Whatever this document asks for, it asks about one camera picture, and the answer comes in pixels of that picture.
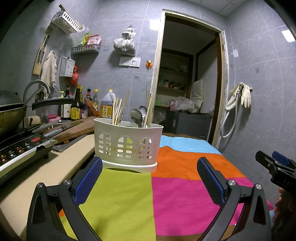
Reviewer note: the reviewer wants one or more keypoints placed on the yellow-green snack packet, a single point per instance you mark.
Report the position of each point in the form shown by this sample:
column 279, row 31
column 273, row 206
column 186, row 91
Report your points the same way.
column 83, row 39

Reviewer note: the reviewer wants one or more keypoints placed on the hanging plastic bag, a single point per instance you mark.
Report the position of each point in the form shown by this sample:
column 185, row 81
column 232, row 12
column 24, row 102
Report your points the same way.
column 123, row 45

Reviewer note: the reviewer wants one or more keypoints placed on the black wok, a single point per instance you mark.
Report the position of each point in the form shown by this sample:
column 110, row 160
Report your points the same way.
column 10, row 111

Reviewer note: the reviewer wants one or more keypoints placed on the person's right hand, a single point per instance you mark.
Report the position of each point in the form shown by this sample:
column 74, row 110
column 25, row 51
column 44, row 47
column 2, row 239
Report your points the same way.
column 285, row 206

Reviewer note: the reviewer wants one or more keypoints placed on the steel wool scrubber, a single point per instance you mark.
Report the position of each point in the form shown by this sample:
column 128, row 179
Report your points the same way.
column 45, row 118

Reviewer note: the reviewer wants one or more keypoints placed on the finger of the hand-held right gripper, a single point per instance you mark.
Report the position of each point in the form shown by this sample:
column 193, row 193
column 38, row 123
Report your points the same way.
column 281, row 157
column 266, row 161

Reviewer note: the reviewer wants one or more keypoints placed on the large oil jug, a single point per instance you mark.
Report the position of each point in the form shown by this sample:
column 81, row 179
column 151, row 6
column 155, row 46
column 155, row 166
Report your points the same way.
column 106, row 104

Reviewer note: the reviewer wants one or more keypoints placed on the pink sponge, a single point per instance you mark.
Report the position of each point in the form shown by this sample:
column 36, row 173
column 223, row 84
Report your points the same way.
column 54, row 117

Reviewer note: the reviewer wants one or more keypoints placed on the clear bottle yellow cap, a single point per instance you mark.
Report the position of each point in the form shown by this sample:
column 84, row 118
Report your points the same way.
column 95, row 99

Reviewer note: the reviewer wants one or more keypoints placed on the green box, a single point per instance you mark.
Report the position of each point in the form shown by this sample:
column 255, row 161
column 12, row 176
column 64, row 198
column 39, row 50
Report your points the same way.
column 158, row 102

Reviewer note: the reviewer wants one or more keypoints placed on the soy sauce bottle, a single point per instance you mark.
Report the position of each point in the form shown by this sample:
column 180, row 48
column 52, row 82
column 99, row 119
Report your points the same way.
column 76, row 109

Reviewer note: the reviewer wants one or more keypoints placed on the red plastic bag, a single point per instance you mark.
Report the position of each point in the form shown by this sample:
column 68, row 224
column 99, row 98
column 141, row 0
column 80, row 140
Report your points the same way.
column 74, row 76

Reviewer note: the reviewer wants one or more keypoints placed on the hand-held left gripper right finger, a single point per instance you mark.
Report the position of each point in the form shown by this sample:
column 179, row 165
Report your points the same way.
column 210, row 183

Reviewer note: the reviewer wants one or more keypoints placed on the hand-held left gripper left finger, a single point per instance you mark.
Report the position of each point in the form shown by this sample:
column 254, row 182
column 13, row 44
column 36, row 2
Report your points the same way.
column 89, row 182

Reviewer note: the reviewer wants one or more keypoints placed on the metal mesh strainer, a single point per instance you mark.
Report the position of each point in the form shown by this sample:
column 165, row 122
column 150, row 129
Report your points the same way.
column 55, row 92

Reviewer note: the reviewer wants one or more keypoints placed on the door frame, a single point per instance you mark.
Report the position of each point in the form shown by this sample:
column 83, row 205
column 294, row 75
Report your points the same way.
column 156, row 81

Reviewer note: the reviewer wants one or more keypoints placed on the white wall box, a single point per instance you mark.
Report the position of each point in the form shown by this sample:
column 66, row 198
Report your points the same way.
column 67, row 67

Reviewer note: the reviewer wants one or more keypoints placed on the grey cabinet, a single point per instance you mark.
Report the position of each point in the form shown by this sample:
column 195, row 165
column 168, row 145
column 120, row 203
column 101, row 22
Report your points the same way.
column 188, row 125

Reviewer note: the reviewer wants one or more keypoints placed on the red snack packet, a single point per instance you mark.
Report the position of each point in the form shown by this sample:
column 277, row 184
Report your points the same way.
column 94, row 39

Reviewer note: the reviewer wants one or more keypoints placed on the cream rubber glove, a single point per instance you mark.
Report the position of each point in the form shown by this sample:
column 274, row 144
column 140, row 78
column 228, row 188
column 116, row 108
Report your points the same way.
column 232, row 99
column 246, row 96

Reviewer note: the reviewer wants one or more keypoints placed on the hanging beige towel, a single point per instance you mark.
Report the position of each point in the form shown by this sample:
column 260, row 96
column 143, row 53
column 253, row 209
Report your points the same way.
column 49, row 69

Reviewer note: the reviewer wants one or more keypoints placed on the wooden shelf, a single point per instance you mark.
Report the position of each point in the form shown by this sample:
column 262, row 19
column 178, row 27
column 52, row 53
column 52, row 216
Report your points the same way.
column 175, row 71

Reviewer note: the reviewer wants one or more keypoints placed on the beige sponge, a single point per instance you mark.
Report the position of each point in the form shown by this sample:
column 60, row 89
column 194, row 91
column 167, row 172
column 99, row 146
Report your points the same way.
column 33, row 121

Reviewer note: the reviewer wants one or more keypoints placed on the wall socket plate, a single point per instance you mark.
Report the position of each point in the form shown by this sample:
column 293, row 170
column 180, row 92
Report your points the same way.
column 130, row 62

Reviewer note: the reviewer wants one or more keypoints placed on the wooden cutting board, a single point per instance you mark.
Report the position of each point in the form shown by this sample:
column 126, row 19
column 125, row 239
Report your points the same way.
column 81, row 129

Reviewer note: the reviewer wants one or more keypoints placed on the hanging wooden board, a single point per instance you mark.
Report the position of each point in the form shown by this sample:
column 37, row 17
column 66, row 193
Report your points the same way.
column 38, row 64

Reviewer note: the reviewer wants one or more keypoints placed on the colourful striped cloth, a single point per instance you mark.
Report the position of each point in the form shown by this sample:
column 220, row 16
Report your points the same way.
column 173, row 197

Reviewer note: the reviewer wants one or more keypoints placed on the grey wall rack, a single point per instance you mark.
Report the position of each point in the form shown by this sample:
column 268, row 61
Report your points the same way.
column 85, row 49

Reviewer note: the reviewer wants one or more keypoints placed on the dark wine bottle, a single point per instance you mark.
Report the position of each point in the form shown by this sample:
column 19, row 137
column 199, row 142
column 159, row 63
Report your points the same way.
column 66, row 109

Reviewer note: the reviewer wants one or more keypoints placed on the metal faucet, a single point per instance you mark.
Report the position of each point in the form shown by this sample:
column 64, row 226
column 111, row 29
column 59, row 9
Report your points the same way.
column 34, row 83

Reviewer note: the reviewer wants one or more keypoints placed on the beige pillow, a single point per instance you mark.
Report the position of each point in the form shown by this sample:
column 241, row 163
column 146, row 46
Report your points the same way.
column 197, row 92

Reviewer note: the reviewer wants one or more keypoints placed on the white wall basket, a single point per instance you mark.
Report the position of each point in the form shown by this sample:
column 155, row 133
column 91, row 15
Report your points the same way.
column 66, row 22

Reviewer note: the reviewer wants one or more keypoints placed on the orange wall hook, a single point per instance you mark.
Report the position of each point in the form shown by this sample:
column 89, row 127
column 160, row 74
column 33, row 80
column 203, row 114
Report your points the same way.
column 149, row 64

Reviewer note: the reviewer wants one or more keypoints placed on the dark bottle red cap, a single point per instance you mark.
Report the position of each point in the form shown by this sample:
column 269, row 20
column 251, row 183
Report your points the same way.
column 88, row 96

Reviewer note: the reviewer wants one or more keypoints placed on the kitchen cleaver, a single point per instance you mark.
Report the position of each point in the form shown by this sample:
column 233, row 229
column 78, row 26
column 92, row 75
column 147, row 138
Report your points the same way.
column 67, row 126

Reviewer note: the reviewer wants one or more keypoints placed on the induction cooker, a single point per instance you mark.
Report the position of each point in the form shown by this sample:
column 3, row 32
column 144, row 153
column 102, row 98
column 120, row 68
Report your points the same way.
column 25, row 148

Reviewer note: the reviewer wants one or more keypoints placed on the white plastic utensil holder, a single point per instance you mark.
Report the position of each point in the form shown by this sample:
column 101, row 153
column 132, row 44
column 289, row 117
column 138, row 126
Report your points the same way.
column 129, row 132

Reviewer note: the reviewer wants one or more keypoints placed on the brown tilted bottle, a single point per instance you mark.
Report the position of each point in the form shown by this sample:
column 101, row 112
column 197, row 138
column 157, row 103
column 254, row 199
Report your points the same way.
column 91, row 107

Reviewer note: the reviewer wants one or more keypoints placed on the clear plastic bag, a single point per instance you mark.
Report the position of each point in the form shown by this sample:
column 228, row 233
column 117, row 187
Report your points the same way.
column 185, row 104

